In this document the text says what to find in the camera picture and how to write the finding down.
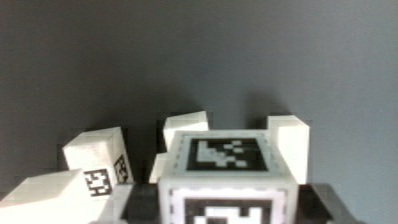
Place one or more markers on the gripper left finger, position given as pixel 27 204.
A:
pixel 143 211

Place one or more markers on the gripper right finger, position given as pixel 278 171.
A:
pixel 322 209

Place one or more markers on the white chair backrest frame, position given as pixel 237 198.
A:
pixel 77 196

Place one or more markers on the white tagged cube nut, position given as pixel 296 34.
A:
pixel 226 184

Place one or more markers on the white chair leg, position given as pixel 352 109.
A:
pixel 290 140
pixel 185 122

